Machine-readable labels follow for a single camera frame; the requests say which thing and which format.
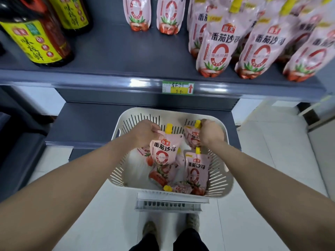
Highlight white slotted plastic basket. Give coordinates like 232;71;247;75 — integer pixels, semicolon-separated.
109;107;234;198

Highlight grey metal shelf board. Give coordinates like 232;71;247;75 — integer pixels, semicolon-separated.
0;0;327;103
46;89;241;162

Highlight person's right forearm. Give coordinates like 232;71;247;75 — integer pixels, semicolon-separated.
208;140;335;251

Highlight person's right hand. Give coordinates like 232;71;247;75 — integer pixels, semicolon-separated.
199;119;225;147

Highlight green yellow shelf price label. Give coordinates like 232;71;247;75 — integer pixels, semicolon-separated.
162;80;195;95

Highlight person's left forearm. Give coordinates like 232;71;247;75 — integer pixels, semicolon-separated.
0;134;143;251

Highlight dark grey shelf unit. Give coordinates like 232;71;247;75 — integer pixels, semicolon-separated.
0;86;57;203

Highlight person's left hand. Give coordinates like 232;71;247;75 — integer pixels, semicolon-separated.
130;119;162;149

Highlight person's right shoe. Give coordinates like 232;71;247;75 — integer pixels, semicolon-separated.
186;214;200;233

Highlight person's black trousers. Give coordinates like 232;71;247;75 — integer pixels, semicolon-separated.
129;229;210;251

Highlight row of pink sauce pouches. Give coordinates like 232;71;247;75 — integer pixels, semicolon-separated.
122;0;335;82

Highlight person's left shoe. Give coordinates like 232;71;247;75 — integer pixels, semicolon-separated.
142;221;158;239

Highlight pink sauce pouch yellow cap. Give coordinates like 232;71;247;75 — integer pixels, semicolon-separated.
183;120;202;149
149;123;184;166
148;154;186;188
183;147;212;196
163;181;195;195
137;146;155;167

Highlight dark sauce bottle yellow label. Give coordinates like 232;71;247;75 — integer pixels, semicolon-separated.
0;0;75;68
47;0;94;35

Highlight white cabinet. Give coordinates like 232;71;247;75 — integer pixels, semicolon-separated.
298;95;335;201

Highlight person's shoe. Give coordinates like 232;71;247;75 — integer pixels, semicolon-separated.
186;214;200;233
142;221;158;239

